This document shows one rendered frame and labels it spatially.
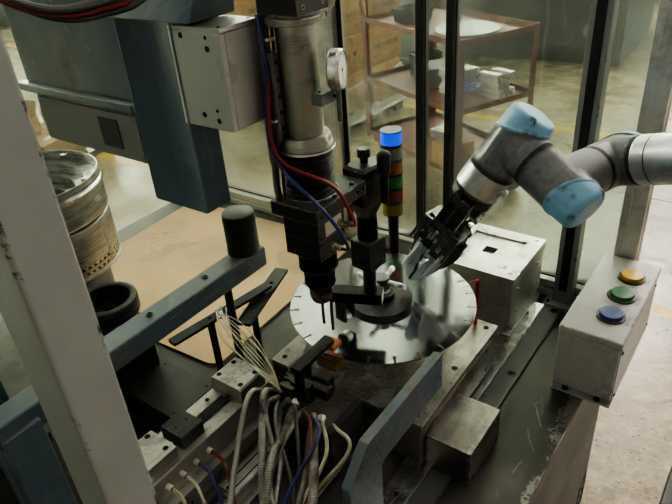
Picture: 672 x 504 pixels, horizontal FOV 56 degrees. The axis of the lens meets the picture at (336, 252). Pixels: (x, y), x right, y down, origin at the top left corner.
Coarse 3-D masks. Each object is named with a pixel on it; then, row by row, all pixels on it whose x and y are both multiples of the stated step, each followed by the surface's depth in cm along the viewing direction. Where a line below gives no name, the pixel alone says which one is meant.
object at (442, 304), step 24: (384, 264) 124; (432, 288) 115; (456, 288) 115; (312, 312) 112; (408, 312) 110; (432, 312) 109; (456, 312) 109; (312, 336) 106; (336, 336) 106; (360, 336) 105; (384, 336) 105; (408, 336) 104; (432, 336) 104; (456, 336) 103; (360, 360) 100; (384, 360) 100; (408, 360) 99
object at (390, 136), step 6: (390, 126) 129; (396, 126) 129; (384, 132) 127; (390, 132) 126; (396, 132) 126; (384, 138) 127; (390, 138) 127; (396, 138) 127; (384, 144) 128; (390, 144) 127; (396, 144) 127
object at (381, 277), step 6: (390, 270) 113; (360, 276) 112; (378, 276) 110; (384, 276) 110; (378, 282) 109; (384, 282) 109; (390, 282) 109; (396, 282) 109; (384, 288) 110; (402, 288) 108
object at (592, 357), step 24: (600, 264) 128; (624, 264) 127; (648, 264) 126; (600, 288) 121; (648, 288) 120; (576, 312) 115; (624, 312) 114; (648, 312) 128; (576, 336) 111; (600, 336) 109; (624, 336) 108; (576, 360) 114; (600, 360) 111; (624, 360) 115; (552, 384) 120; (576, 384) 116; (600, 384) 113
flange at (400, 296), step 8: (392, 288) 112; (408, 288) 114; (384, 296) 110; (392, 296) 111; (400, 296) 112; (408, 296) 112; (360, 304) 111; (384, 304) 110; (392, 304) 110; (400, 304) 110; (408, 304) 110; (360, 312) 109; (368, 312) 109; (376, 312) 109; (384, 312) 109; (392, 312) 109; (400, 312) 108; (376, 320) 108; (384, 320) 108
